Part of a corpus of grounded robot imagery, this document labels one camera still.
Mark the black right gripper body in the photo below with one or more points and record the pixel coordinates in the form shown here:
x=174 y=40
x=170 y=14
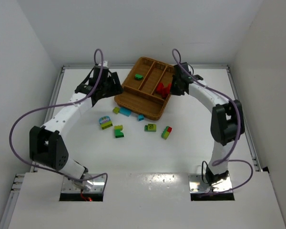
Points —
x=175 y=85

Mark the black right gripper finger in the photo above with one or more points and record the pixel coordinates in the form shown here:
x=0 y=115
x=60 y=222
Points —
x=179 y=91
x=174 y=86

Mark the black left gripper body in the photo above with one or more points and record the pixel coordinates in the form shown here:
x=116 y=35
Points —
x=113 y=84

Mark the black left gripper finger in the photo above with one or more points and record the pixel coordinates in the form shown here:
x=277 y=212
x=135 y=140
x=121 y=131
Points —
x=112 y=91
x=116 y=82

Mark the red top lego stack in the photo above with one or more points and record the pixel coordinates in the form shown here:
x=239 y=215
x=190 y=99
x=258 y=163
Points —
x=166 y=91

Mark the red lego brick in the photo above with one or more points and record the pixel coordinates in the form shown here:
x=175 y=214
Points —
x=159 y=88

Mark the lime green small lego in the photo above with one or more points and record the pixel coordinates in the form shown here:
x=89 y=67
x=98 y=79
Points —
x=116 y=110

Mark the long cyan lego brick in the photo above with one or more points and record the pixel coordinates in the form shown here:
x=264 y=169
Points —
x=125 y=111

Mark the cyan lime lego stack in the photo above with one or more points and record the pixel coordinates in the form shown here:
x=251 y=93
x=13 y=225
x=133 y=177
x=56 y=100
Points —
x=105 y=122

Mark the small cyan lego cube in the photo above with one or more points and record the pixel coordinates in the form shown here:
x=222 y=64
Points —
x=140 y=117

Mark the lime red green lego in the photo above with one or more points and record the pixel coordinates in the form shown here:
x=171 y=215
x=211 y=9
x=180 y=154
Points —
x=166 y=132

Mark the green lime lego pair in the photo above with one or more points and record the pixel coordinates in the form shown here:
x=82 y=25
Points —
x=150 y=128

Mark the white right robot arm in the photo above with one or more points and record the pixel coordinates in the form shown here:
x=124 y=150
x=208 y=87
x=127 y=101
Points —
x=227 y=120

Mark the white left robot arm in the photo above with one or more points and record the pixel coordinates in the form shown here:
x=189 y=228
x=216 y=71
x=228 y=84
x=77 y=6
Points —
x=47 y=146

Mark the brown wicker divided tray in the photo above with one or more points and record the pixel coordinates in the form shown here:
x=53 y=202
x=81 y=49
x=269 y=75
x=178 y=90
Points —
x=140 y=96

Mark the green lego in tray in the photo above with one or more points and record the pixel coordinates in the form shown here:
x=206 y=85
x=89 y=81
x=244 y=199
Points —
x=138 y=77

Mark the green yellow notched lego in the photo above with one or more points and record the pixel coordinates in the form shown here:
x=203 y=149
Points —
x=118 y=131

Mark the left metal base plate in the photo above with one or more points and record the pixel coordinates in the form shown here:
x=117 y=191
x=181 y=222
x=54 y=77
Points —
x=92 y=186

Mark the metal base plate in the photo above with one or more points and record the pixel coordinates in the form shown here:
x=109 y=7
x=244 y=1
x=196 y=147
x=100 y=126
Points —
x=92 y=186
x=198 y=186

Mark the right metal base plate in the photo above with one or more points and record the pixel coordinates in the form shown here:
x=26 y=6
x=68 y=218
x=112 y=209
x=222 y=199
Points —
x=198 y=186

